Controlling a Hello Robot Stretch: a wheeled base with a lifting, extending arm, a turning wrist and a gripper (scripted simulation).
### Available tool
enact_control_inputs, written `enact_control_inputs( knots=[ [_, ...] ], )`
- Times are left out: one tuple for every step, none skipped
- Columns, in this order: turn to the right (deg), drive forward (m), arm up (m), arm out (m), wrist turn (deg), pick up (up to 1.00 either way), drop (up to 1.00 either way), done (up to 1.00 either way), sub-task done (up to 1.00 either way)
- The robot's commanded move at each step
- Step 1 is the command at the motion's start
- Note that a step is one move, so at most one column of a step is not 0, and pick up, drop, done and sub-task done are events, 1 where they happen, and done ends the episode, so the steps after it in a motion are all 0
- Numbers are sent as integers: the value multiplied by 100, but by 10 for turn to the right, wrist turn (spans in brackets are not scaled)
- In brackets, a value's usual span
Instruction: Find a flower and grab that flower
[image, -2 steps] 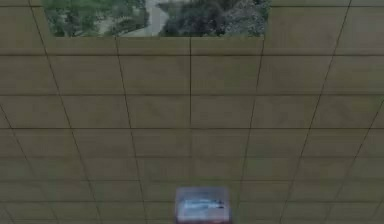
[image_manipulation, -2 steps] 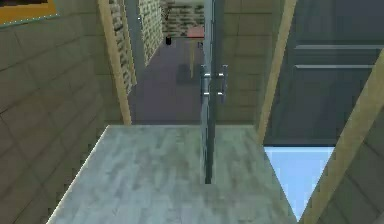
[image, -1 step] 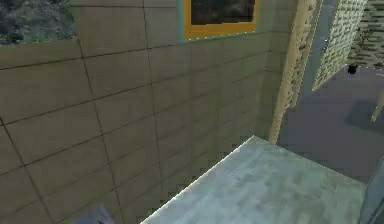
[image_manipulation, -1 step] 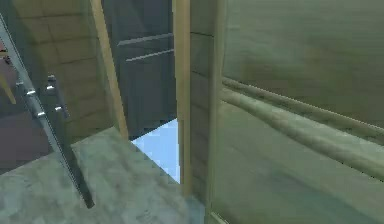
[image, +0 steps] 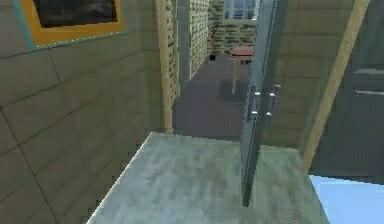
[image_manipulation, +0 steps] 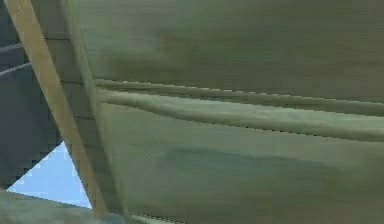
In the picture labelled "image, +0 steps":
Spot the dark grey panelled door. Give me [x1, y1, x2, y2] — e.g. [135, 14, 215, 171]
[309, 0, 384, 178]

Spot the grey glass room door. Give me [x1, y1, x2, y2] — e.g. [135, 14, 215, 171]
[240, 0, 280, 208]

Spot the orange framed dark picture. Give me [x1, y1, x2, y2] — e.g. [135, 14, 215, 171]
[12, 0, 125, 52]

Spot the red top wooden table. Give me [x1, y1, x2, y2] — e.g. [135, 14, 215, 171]
[229, 45, 256, 96]

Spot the white framed window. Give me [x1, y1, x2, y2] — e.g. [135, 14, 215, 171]
[223, 0, 261, 21]

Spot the grey metal door handle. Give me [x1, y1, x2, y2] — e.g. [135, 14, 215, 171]
[247, 83, 262, 122]
[265, 84, 282, 125]

